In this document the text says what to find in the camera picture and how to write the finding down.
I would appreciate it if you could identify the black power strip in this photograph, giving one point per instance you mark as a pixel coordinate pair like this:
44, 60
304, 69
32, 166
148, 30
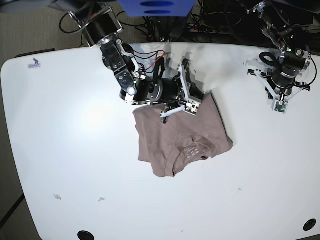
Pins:
198, 27

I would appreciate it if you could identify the black table grommet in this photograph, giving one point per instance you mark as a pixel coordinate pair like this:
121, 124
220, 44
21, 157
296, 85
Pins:
310, 224
85, 235

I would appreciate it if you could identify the small white sticker label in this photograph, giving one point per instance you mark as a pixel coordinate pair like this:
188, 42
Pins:
35, 64

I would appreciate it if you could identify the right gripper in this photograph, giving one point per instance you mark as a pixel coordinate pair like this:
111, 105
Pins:
177, 91

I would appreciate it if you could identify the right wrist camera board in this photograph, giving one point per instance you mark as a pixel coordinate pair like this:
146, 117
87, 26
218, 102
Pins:
191, 107

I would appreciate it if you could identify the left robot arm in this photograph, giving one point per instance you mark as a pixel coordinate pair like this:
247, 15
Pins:
294, 56

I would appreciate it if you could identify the black table grommet left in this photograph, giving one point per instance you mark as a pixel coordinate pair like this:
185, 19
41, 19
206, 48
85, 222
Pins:
85, 235

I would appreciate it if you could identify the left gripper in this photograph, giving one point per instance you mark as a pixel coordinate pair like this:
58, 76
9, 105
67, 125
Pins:
278, 86

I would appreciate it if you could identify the black table grommet right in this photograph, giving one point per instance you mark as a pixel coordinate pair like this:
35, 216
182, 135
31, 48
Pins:
310, 224

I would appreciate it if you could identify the mauve T-shirt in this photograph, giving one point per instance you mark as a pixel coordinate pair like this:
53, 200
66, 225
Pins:
169, 147

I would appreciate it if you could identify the blue plastic mount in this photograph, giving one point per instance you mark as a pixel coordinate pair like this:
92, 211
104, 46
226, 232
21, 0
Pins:
157, 8

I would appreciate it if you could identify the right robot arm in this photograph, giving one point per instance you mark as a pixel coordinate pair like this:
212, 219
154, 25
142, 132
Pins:
103, 28

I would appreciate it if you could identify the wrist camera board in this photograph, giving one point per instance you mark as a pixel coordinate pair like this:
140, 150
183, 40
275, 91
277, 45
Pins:
191, 107
279, 106

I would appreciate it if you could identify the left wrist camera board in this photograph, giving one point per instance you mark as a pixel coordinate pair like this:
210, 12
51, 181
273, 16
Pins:
279, 106

